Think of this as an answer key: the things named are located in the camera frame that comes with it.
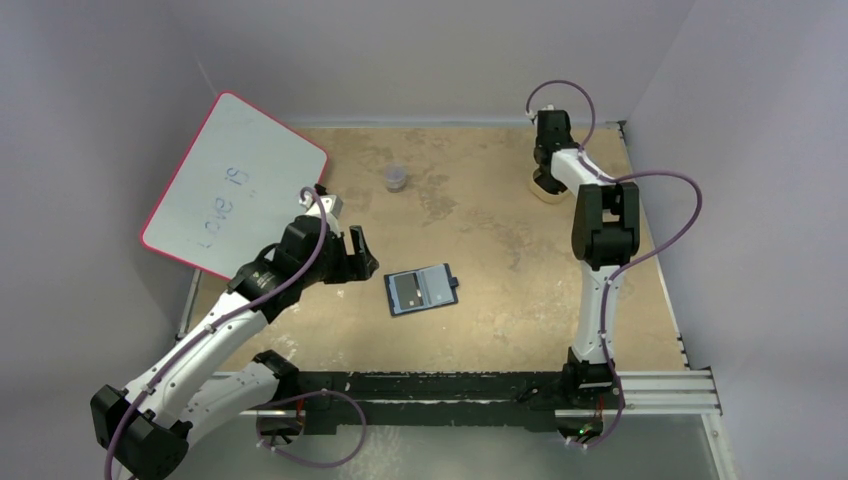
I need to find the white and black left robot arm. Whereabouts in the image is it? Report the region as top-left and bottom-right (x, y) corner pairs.
(90, 187), (379, 479)

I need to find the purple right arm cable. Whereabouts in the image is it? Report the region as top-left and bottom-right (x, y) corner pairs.
(525, 80), (704, 453)

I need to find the pink framed whiteboard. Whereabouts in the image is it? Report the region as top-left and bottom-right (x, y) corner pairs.
(140, 91), (329, 279)

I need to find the small clear plastic cup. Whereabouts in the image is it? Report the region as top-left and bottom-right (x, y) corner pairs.
(384, 164), (408, 193)

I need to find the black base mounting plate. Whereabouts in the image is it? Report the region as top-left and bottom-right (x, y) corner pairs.
(254, 351), (627, 446)

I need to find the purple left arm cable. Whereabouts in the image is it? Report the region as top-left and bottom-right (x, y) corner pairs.
(103, 186), (368, 480)

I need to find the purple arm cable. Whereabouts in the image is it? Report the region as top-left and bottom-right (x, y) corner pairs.
(525, 80), (704, 453)
(103, 186), (368, 480)

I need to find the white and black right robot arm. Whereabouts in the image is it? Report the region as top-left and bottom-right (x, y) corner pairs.
(530, 105), (641, 407)

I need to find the blue leather card holder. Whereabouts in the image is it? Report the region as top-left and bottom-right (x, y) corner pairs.
(384, 263), (459, 317)

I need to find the beige oval card tray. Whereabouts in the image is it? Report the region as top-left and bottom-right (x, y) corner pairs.
(529, 175), (568, 204)

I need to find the aluminium extrusion rail frame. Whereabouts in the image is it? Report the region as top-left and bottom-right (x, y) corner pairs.
(119, 122), (740, 480)

